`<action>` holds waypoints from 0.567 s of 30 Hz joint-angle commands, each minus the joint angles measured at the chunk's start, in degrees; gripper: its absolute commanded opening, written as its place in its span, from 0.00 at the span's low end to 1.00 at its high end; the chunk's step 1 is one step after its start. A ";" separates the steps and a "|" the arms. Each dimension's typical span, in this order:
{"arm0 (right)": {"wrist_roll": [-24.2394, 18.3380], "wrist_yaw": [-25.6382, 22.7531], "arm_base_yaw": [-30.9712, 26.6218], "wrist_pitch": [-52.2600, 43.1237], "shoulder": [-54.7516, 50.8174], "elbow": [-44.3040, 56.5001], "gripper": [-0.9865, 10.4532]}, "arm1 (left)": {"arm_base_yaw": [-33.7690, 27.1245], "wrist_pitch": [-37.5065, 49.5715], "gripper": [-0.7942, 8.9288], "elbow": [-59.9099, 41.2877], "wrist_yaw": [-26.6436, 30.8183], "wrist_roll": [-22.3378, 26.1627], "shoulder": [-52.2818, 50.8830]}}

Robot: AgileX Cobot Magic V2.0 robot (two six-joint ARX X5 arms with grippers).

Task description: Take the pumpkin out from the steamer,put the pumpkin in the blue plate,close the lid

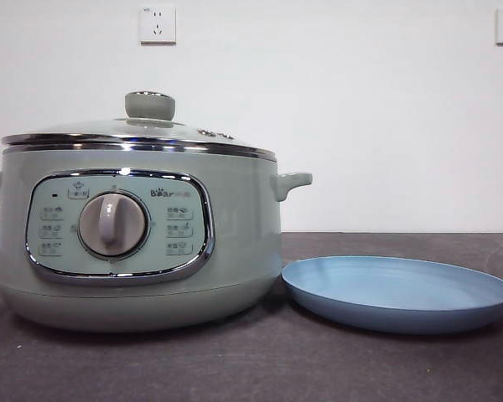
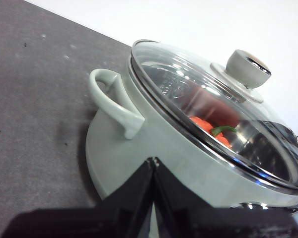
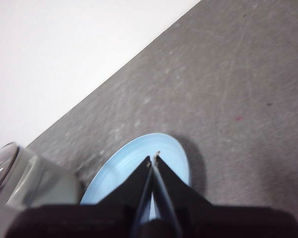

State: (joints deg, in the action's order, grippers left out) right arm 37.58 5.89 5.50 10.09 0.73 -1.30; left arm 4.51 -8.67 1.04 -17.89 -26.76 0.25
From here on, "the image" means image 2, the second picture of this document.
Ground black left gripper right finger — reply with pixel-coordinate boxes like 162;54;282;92
151;157;298;238

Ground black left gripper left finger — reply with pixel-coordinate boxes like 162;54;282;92
1;157;155;238

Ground orange pumpkin with green stem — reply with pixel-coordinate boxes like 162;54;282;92
188;116;238;149

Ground glass lid with green knob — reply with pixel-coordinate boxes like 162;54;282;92
130;39;298;198

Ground pale green electric steamer pot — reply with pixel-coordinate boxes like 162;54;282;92
85;68;298;238

